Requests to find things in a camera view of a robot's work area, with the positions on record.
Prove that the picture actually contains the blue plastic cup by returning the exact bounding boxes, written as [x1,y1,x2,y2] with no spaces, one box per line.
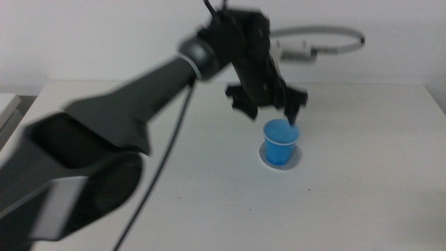
[262,118,301,167]

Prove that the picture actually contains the round grey cup mat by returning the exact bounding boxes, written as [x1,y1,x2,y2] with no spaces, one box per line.
[259,140,303,172]

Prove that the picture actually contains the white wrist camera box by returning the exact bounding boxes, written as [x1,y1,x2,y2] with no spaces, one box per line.
[270,37,318,64]

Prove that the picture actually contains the grey looped camera cable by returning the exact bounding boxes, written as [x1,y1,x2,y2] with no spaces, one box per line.
[270,25,367,56]

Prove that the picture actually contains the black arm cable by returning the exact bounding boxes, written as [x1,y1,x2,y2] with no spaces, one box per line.
[111,80,196,251]

